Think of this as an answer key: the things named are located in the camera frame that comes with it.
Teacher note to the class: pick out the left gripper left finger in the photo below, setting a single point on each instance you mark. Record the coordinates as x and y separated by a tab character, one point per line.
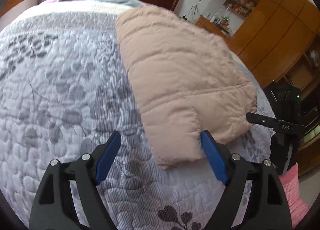
53	206

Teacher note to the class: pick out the pink sleeved right forearm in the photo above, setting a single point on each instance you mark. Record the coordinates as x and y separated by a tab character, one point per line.
290	183

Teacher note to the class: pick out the wall shelf with items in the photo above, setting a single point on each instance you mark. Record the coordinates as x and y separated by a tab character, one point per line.
241	7

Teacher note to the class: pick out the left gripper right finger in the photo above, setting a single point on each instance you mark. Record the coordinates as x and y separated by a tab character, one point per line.
267	206

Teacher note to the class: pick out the wooden desk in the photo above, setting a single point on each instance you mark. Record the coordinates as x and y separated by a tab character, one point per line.
206	24

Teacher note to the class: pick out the wooden wardrobe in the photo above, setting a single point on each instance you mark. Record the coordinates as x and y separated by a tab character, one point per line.
279	42

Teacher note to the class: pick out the beige quilted down jacket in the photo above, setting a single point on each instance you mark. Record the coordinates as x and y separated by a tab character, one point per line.
184	80

